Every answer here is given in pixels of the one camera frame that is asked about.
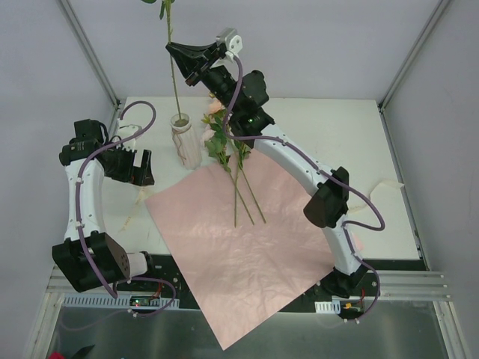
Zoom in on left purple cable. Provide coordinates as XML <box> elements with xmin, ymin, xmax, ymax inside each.
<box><xmin>74</xmin><ymin>101</ymin><xmax>177</xmax><ymax>319</ymax></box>

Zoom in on red object at bottom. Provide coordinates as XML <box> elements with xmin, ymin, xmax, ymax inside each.
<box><xmin>47</xmin><ymin>352</ymin><xmax>65</xmax><ymax>359</ymax></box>

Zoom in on white cable duct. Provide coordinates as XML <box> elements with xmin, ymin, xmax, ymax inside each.
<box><xmin>63</xmin><ymin>294</ymin><xmax>180</xmax><ymax>310</ymax></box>
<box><xmin>314</xmin><ymin>301</ymin><xmax>364</xmax><ymax>315</ymax></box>

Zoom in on purple cable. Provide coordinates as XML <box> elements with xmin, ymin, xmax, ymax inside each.
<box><xmin>74</xmin><ymin>101</ymin><xmax>177</xmax><ymax>319</ymax></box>
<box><xmin>221</xmin><ymin>52</ymin><xmax>385</xmax><ymax>326</ymax></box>

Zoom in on aluminium frame post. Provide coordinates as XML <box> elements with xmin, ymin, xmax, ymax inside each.
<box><xmin>56</xmin><ymin>0</ymin><xmax>121</xmax><ymax>109</ymax></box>
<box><xmin>378</xmin><ymin>0</ymin><xmax>454</xmax><ymax>114</ymax></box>

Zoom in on pink flowers with green leaves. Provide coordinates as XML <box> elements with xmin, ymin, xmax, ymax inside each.
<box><xmin>200</xmin><ymin>93</ymin><xmax>266</xmax><ymax>227</ymax></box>

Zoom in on right aluminium frame post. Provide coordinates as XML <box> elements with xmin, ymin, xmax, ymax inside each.
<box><xmin>378</xmin><ymin>0</ymin><xmax>454</xmax><ymax>114</ymax></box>

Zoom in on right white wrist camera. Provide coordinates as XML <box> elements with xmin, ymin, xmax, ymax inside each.
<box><xmin>216</xmin><ymin>28</ymin><xmax>243</xmax><ymax>61</ymax></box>

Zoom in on left white cable duct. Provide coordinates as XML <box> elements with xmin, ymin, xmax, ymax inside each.
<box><xmin>63</xmin><ymin>294</ymin><xmax>180</xmax><ymax>310</ymax></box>

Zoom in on aluminium extrusion rail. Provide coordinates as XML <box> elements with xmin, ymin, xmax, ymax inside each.
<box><xmin>46</xmin><ymin>265</ymin><xmax>452</xmax><ymax>301</ymax></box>

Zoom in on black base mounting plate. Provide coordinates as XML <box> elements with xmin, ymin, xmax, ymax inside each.
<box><xmin>118</xmin><ymin>254</ymin><xmax>427</xmax><ymax>313</ymax></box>

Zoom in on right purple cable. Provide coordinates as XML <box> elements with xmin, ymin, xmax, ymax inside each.
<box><xmin>221</xmin><ymin>52</ymin><xmax>385</xmax><ymax>326</ymax></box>

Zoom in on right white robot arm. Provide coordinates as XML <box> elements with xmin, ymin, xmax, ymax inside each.
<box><xmin>166</xmin><ymin>43</ymin><xmax>367</xmax><ymax>298</ymax></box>

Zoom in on single pink rose stem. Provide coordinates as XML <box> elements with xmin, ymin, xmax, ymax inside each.
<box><xmin>159</xmin><ymin>0</ymin><xmax>183</xmax><ymax>121</ymax></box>

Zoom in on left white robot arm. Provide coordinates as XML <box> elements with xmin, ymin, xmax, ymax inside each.
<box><xmin>52</xmin><ymin>119</ymin><xmax>159</xmax><ymax>292</ymax></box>

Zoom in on right white cable duct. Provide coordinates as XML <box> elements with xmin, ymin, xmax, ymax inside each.
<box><xmin>314</xmin><ymin>301</ymin><xmax>364</xmax><ymax>315</ymax></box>

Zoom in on purple wrapping paper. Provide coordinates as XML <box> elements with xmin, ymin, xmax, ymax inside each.
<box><xmin>146</xmin><ymin>152</ymin><xmax>334</xmax><ymax>349</ymax></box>

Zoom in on white ribbed ceramic vase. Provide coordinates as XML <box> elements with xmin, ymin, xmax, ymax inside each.
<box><xmin>170</xmin><ymin>113</ymin><xmax>202</xmax><ymax>170</ymax></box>

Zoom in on left aluminium frame post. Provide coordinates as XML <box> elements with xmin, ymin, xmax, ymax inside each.
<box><xmin>56</xmin><ymin>0</ymin><xmax>121</xmax><ymax>109</ymax></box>

